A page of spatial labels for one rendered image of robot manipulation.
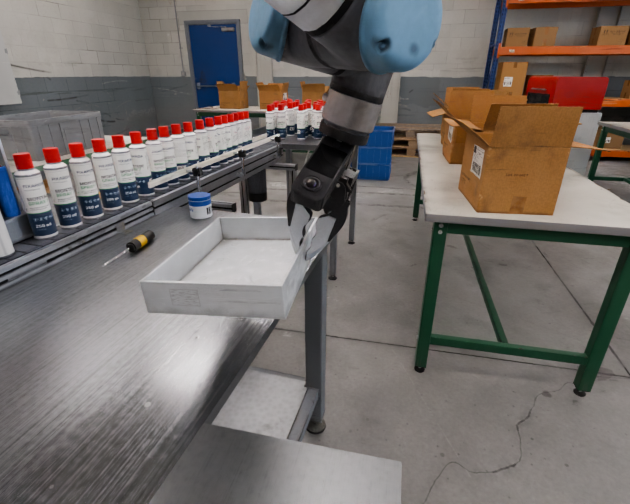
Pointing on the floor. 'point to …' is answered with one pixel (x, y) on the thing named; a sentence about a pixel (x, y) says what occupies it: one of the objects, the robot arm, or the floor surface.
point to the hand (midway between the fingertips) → (302, 253)
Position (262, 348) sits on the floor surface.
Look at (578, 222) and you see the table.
